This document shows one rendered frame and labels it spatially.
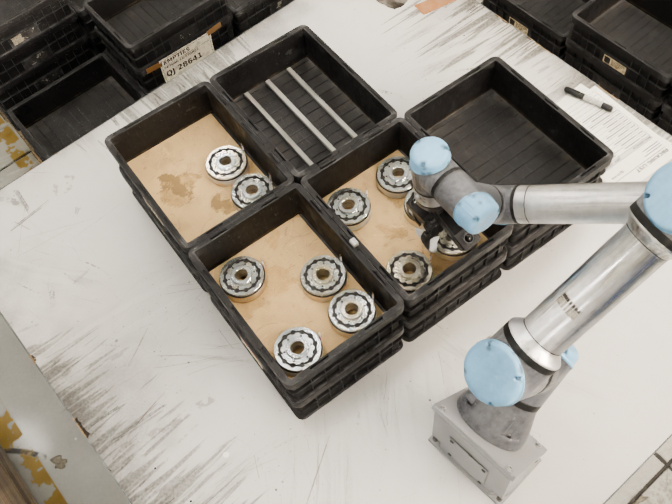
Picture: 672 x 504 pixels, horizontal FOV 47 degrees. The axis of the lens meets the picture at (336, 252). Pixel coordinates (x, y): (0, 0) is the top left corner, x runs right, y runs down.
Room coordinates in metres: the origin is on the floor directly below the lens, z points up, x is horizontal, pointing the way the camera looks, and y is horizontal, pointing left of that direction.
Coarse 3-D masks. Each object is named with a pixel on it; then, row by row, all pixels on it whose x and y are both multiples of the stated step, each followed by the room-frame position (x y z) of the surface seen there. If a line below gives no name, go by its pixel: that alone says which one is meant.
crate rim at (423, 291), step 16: (384, 128) 1.15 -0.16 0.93; (336, 160) 1.08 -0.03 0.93; (304, 176) 1.05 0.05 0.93; (512, 224) 0.84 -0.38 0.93; (496, 240) 0.81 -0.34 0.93; (368, 256) 0.82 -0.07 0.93; (464, 256) 0.78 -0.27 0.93; (480, 256) 0.79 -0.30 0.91; (384, 272) 0.78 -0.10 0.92; (448, 272) 0.75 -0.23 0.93; (400, 288) 0.73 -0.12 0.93; (432, 288) 0.72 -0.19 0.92
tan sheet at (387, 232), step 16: (368, 176) 1.09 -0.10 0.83; (400, 176) 1.08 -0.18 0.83; (368, 192) 1.05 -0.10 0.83; (384, 208) 1.00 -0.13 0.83; (400, 208) 0.99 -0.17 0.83; (368, 224) 0.96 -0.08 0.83; (384, 224) 0.95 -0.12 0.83; (400, 224) 0.95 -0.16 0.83; (368, 240) 0.92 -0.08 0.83; (384, 240) 0.91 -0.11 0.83; (400, 240) 0.90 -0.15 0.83; (416, 240) 0.90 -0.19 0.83; (480, 240) 0.87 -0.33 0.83; (384, 256) 0.87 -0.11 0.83; (432, 256) 0.85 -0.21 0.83
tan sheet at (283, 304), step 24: (264, 240) 0.96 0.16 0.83; (288, 240) 0.95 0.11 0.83; (312, 240) 0.94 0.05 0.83; (264, 264) 0.89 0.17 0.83; (288, 264) 0.88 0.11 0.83; (288, 288) 0.82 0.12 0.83; (360, 288) 0.80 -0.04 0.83; (240, 312) 0.78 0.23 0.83; (264, 312) 0.77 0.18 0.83; (288, 312) 0.76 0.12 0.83; (312, 312) 0.75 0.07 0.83; (264, 336) 0.71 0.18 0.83; (336, 336) 0.69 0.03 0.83
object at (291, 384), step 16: (288, 192) 1.01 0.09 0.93; (304, 192) 1.00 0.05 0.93; (256, 208) 0.98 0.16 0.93; (320, 208) 0.96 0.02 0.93; (240, 224) 0.95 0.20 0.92; (336, 224) 0.91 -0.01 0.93; (208, 240) 0.92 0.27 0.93; (192, 256) 0.88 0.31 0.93; (208, 272) 0.84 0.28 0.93; (384, 288) 0.74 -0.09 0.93; (224, 304) 0.75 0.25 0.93; (400, 304) 0.69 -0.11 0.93; (240, 320) 0.71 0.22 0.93; (384, 320) 0.66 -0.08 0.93; (256, 336) 0.67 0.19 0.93; (352, 336) 0.64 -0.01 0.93; (368, 336) 0.64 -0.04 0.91; (336, 352) 0.61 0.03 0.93; (272, 368) 0.60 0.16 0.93; (320, 368) 0.58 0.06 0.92; (288, 384) 0.56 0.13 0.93
